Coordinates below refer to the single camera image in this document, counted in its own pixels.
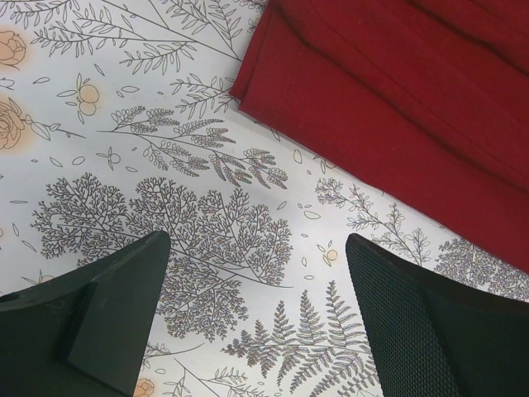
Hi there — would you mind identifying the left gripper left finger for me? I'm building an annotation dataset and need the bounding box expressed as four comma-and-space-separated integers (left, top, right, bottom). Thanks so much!
1, 232, 170, 396

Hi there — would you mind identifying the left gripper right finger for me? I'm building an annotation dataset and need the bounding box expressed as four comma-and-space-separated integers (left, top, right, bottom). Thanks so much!
346, 233, 528, 396

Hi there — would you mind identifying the dark red t shirt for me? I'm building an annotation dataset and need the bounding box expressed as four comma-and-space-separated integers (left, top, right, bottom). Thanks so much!
231, 1, 528, 270

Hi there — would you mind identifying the floral patterned table mat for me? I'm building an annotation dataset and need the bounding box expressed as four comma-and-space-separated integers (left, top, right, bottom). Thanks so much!
1, 1, 528, 396

